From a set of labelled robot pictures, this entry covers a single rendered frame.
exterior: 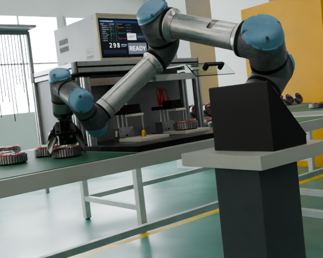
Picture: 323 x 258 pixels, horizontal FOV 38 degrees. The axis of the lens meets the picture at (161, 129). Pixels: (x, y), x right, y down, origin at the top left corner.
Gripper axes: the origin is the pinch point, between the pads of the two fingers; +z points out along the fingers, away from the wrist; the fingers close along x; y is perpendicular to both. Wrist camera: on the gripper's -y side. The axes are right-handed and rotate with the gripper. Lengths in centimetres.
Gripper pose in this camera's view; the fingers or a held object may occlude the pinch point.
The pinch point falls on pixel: (66, 153)
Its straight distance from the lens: 182.4
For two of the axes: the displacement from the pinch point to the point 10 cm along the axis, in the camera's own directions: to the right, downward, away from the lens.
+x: 9.7, -1.2, 2.3
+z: -0.3, 8.4, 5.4
